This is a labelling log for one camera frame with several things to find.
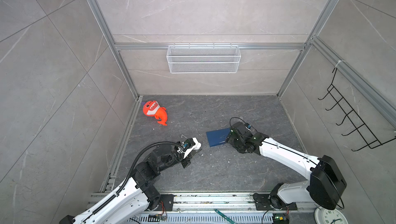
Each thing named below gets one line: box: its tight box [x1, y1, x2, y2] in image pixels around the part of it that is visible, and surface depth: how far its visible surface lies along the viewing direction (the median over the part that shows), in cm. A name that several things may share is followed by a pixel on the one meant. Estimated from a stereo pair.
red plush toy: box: [141, 100, 169, 126], surface depth 104 cm
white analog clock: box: [314, 206, 350, 224], surface depth 68 cm
